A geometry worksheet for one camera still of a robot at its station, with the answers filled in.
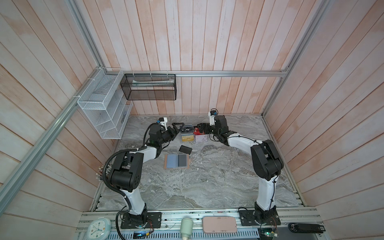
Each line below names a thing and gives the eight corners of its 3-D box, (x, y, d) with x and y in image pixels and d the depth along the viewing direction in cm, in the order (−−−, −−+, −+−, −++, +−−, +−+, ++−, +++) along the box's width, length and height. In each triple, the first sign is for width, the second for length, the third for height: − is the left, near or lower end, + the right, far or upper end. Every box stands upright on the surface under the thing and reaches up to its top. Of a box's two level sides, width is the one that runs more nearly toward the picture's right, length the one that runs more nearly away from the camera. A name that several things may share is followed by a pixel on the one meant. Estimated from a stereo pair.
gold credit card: (181, 142, 106) (181, 137, 102) (182, 140, 108) (181, 135, 103) (194, 142, 106) (194, 137, 102) (193, 140, 108) (194, 135, 103)
